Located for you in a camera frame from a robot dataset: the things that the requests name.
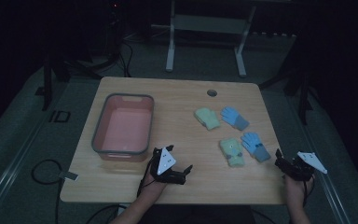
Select plain blue glove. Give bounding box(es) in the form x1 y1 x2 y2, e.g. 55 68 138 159
220 105 250 132

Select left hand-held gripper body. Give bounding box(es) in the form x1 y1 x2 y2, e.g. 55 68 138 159
148 146 188 187

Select person's left hand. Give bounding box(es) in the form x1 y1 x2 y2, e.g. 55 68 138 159
141 173 170 198

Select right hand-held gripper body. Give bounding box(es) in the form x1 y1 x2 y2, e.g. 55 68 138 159
282 150 328 183

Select white metal stand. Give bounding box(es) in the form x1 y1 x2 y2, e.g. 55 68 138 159
150 0 257 78

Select left hand-held gripper cable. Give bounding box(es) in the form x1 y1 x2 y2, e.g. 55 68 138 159
135 158 157 198

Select pink plastic bin grey rim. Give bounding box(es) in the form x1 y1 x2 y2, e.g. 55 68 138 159
90 92 155 162

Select grey table edge clip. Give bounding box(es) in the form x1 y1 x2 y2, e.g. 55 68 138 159
57 170 79 182

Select green mitten with grey decoration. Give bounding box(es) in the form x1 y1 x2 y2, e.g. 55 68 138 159
219 137 246 169

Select blue glove with dark decoration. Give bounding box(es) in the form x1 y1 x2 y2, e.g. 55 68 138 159
240 132 272 163

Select right hand-held gripper cable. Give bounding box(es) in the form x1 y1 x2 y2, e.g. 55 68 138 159
302 177 316 207

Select person's right hand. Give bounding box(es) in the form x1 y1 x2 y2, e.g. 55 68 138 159
283 174 315 207

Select person's dark clothing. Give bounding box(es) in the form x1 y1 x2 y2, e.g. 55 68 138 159
143 203 257 224

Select hand-held gripper cable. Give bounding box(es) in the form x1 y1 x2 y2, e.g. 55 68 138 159
302 177 316 207
135 158 157 198

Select black background cables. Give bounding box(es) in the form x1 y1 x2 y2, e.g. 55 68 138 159
117 39 135 78

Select black tripod stand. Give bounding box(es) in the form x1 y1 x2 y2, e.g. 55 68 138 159
258 66 314 126
34 51 104 112

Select black cable loop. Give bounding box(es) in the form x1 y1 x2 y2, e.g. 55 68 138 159
31 159 63 224

